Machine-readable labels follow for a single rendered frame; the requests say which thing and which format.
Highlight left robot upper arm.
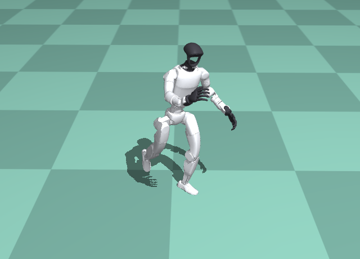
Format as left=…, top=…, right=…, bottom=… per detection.
left=199, top=68, right=214, bottom=98

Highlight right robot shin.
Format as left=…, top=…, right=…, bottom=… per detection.
left=144, top=144, right=159, bottom=161

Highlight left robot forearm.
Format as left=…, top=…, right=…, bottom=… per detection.
left=210, top=92, right=230, bottom=114

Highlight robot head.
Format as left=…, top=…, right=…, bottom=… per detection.
left=179, top=43, right=204, bottom=72

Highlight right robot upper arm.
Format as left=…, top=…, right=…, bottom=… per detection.
left=163, top=69, right=177, bottom=101

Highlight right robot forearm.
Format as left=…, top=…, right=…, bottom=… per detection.
left=164, top=91, right=186, bottom=109

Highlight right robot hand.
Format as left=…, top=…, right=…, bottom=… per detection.
left=183, top=86, right=210, bottom=106

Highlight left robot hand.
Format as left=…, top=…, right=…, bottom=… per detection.
left=224, top=106, right=237, bottom=131

